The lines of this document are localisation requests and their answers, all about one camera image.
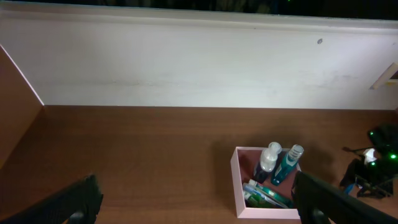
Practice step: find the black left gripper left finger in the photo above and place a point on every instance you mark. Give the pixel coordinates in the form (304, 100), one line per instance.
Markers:
(80, 202)

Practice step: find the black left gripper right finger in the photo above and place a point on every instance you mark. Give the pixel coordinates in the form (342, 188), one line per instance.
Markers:
(318, 202)

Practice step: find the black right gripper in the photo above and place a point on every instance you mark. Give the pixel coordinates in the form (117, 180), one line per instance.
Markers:
(374, 181)

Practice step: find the blue disposable razor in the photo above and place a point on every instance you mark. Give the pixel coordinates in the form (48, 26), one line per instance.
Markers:
(348, 188)

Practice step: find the green toothpaste tube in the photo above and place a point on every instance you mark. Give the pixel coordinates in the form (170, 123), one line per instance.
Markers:
(273, 194)

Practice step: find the green Listerine mouthwash bottle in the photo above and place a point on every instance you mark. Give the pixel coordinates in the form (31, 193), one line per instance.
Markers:
(287, 165)

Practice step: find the clear bottle dark blue base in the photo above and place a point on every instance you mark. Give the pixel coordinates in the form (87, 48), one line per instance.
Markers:
(267, 162)

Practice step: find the blue white toothbrush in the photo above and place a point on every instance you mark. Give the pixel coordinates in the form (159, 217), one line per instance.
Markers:
(262, 196)

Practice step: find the green white Dettol soap box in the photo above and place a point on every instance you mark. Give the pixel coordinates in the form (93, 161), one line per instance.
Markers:
(256, 201)

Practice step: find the white box pink interior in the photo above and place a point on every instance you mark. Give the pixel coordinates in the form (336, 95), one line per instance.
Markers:
(242, 164)

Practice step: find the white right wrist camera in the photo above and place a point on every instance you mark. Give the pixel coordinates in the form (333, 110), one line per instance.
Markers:
(369, 157)

